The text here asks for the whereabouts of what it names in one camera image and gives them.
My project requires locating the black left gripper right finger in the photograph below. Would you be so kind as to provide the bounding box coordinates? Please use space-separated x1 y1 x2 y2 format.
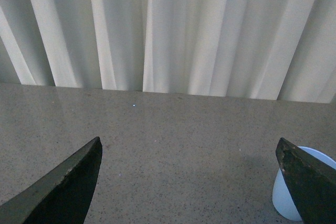
276 137 335 223

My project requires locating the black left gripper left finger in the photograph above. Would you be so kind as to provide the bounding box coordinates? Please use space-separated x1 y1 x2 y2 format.
1 137 102 223

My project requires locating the light blue plastic cup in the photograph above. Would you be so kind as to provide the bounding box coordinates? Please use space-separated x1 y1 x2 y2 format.
272 146 335 222

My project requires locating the white pleated curtain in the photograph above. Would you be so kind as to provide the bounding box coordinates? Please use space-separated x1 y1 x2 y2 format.
1 0 335 103

